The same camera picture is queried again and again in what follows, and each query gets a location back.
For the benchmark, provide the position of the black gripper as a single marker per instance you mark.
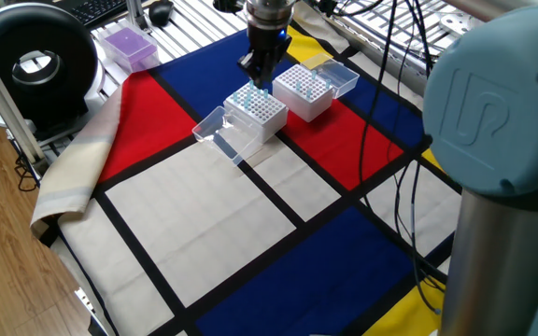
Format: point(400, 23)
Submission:
point(266, 44)

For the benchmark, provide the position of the white pipette tip box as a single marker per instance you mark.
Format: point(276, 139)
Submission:
point(276, 123)
point(297, 107)

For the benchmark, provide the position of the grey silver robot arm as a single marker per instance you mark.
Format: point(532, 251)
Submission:
point(493, 107)

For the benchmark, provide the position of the black round object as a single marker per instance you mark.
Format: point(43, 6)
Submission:
point(227, 4)

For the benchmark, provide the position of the black computer mouse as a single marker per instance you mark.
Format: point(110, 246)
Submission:
point(160, 11)

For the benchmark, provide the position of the clear box purple tip rack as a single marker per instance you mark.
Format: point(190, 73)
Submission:
point(129, 46)

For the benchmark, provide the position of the colour block tablecloth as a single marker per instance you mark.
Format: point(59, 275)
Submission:
point(203, 224)

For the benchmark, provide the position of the black keyboard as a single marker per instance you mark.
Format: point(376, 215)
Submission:
point(96, 8)

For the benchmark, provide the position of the black round machine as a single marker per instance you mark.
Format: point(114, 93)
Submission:
point(63, 84)

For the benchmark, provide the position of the silver metal mounting plate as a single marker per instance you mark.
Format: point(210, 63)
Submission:
point(456, 21)

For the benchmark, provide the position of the aluminium profile frame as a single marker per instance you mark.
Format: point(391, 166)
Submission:
point(3, 102)

